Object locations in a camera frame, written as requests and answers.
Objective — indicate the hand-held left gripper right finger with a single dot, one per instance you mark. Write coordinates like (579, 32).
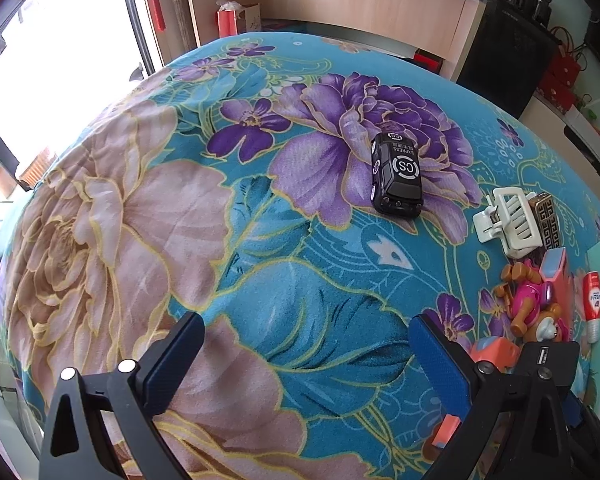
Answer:
(442, 360)

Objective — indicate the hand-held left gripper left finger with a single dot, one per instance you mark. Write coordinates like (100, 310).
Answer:
(172, 360)

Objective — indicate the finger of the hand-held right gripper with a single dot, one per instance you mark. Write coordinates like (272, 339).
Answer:
(565, 355)

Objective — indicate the gold patterned lighter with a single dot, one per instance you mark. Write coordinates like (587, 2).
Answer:
(547, 220)

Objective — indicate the white hair clip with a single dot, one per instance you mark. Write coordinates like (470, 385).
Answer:
(515, 220)

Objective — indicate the black toy car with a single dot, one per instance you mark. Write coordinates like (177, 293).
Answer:
(397, 175)

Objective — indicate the orange plastic toy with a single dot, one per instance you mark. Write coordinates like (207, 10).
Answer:
(495, 352)

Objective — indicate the red and white tube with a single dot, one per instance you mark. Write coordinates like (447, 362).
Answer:
(593, 300)

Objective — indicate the pink and brown toy dog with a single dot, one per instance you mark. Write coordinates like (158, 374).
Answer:
(532, 300)

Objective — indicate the floral teal blanket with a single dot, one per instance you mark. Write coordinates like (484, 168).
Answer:
(280, 260)

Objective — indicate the white low cabinet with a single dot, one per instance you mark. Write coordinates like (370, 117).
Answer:
(580, 130)

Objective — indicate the small red box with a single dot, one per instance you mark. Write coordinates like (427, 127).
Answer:
(428, 60)

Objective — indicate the black water dispenser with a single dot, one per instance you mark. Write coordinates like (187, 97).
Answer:
(510, 55)

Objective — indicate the red gift bag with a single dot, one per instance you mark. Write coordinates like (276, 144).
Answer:
(227, 22)

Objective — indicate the black window post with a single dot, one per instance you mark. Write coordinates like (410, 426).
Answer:
(142, 15)

